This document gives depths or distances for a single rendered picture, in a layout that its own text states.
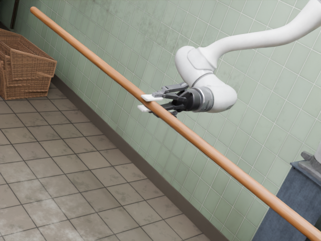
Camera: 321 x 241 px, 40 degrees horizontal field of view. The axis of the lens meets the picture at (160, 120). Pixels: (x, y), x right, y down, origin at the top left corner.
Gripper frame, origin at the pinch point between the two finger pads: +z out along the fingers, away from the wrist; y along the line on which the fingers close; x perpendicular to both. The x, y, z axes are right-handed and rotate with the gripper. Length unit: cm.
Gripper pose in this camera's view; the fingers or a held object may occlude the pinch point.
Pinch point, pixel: (150, 103)
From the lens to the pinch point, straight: 137.9
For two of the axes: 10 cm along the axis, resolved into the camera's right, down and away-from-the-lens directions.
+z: -7.1, 0.8, -7.0
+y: -3.1, 8.5, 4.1
